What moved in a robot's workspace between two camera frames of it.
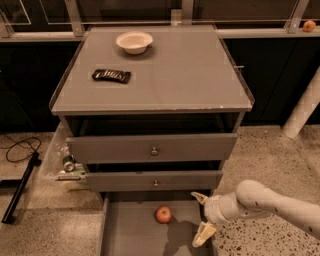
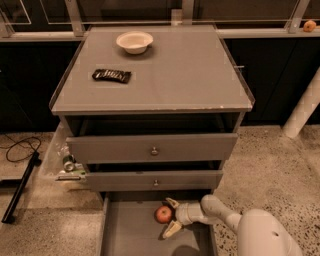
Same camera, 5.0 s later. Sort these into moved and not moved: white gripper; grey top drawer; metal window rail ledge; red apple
Moved: white gripper
Not moved: grey top drawer; metal window rail ledge; red apple
